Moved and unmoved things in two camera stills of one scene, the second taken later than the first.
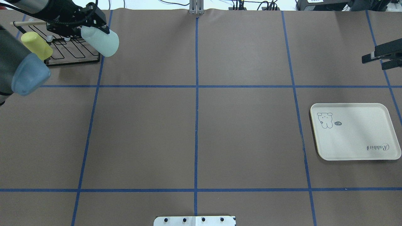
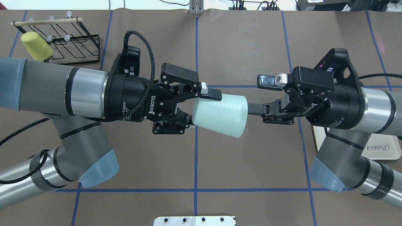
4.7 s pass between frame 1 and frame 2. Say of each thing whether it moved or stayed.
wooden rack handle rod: stayed
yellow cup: stayed
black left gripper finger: moved
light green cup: moved
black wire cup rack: stayed
